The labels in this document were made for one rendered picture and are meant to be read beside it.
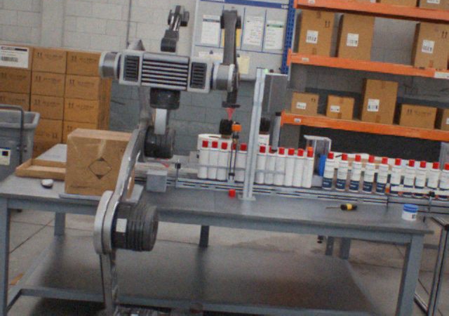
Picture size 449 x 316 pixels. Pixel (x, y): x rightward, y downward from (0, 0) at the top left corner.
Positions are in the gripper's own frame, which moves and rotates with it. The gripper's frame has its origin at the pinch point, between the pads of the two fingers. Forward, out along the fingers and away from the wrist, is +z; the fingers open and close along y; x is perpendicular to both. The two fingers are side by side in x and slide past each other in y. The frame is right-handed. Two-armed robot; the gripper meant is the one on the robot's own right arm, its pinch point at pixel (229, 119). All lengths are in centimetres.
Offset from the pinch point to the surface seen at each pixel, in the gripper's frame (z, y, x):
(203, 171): 26.2, 11.9, 22.4
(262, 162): 18.0, -19.2, 21.9
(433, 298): 79, -119, 39
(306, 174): 22, -44, 22
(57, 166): 36, 93, 8
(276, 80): -27.0, -19.3, 32.6
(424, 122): 30, -244, -332
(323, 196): 33, -54, 25
